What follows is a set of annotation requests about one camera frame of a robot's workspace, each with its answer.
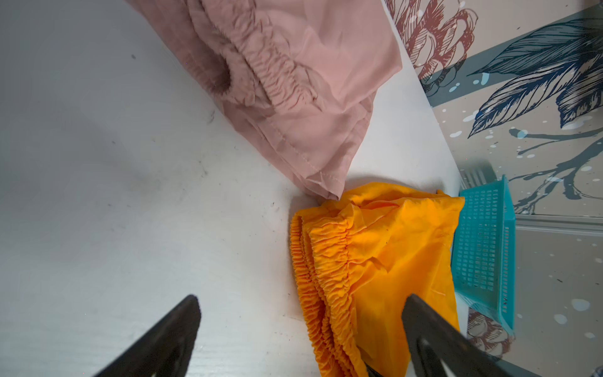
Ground orange shorts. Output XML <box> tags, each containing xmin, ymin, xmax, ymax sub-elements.
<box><xmin>290</xmin><ymin>182</ymin><xmax>465</xmax><ymax>376</ymax></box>

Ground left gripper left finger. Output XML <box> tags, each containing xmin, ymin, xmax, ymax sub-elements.
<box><xmin>97</xmin><ymin>295</ymin><xmax>202</xmax><ymax>376</ymax></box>

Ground teal plastic basket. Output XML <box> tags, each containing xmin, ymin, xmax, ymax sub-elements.
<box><xmin>452</xmin><ymin>176</ymin><xmax>516</xmax><ymax>336</ymax></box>

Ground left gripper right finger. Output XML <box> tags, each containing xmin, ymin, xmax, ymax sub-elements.
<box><xmin>401</xmin><ymin>295</ymin><xmax>509</xmax><ymax>377</ymax></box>

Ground pink shorts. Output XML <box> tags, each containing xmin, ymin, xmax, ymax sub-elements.
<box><xmin>132</xmin><ymin>1</ymin><xmax>402</xmax><ymax>199</ymax></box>

